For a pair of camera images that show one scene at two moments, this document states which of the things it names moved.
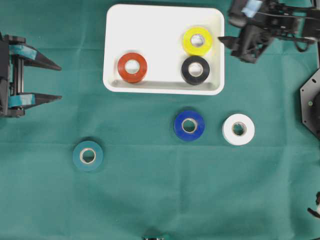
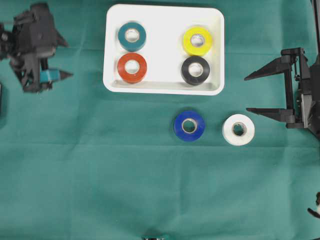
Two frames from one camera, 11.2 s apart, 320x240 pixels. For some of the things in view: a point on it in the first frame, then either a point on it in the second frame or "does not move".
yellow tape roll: x=200 y=49 does not move
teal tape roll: x=79 y=151 to x=131 y=36
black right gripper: x=253 y=40 to x=306 y=115
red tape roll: x=129 y=77 does not move
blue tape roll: x=189 y=125 does not move
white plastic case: x=156 y=32 does not move
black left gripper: x=12 y=98 to x=27 y=66
